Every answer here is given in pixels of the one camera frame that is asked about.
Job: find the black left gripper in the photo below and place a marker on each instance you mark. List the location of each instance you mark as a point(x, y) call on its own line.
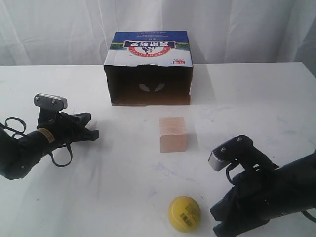
point(60, 127)

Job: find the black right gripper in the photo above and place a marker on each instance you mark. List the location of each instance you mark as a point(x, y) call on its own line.
point(247, 203)

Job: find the yellow tennis ball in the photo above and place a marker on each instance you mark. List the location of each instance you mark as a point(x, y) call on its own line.
point(184, 214)

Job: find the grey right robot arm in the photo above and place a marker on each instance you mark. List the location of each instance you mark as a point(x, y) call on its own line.
point(295, 188)

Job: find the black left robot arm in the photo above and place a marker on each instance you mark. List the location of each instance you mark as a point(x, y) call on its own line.
point(20, 152)

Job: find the blue white cardboard box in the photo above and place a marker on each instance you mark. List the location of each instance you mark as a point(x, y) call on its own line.
point(149, 68)

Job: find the light wooden block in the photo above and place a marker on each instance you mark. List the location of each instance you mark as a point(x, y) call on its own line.
point(173, 134)

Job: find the white backdrop curtain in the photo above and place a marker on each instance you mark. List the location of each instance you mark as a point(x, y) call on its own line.
point(70, 32)

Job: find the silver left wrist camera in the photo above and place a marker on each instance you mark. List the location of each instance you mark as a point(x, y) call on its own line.
point(50, 102)

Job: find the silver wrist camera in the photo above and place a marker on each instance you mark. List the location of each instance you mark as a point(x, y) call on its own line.
point(223, 155)
point(50, 102)

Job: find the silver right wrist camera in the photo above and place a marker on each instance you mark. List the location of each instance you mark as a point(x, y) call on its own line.
point(223, 155)

